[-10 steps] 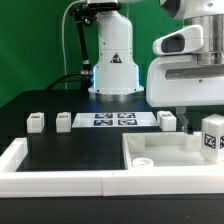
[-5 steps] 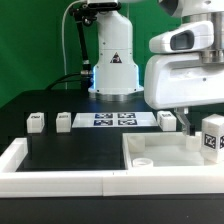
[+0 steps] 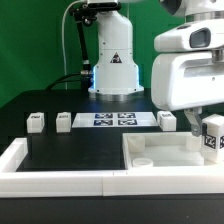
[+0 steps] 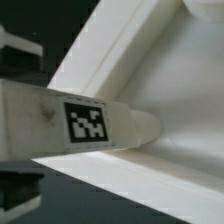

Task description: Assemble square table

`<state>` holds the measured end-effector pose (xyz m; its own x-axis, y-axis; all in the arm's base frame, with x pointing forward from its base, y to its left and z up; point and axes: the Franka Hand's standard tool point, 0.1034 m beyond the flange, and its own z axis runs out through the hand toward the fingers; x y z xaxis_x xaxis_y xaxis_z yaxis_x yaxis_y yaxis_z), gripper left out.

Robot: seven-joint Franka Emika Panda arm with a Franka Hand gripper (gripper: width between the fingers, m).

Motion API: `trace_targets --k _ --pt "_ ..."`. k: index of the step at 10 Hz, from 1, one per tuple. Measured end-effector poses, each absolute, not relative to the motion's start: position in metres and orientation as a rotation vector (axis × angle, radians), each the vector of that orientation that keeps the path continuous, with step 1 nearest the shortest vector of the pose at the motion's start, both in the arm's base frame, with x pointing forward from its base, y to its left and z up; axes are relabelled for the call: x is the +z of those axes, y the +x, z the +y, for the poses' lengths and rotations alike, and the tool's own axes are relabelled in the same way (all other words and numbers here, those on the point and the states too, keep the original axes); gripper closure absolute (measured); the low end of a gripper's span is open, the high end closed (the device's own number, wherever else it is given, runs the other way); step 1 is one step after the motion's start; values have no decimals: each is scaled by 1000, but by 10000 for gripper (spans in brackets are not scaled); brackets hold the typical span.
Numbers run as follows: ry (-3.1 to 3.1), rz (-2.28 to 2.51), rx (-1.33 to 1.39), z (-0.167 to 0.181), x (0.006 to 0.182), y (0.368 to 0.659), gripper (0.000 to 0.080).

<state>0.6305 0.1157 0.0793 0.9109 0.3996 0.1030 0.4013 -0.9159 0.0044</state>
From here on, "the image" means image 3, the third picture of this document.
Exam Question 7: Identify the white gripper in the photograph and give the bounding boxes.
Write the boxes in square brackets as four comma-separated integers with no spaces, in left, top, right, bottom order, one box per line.
[151,52,224,137]

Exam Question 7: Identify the white square table top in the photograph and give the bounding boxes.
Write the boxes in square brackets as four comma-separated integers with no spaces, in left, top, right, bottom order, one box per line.
[123,132,219,170]

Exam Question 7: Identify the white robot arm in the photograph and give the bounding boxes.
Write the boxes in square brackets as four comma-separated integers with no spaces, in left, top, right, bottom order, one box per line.
[87,0,224,136]

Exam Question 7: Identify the white u-shaped obstacle fence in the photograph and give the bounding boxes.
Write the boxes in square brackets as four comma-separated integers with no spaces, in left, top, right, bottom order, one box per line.
[0,138,224,198]

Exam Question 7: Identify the white marker tag sheet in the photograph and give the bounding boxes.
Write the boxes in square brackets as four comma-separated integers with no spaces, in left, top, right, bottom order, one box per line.
[72,112,157,128]

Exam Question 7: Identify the black cable bundle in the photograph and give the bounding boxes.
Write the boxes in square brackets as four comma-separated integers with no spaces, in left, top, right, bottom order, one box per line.
[45,73,92,91]

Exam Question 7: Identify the white cable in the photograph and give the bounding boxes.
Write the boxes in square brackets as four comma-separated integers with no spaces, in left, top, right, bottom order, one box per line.
[61,0,84,90]

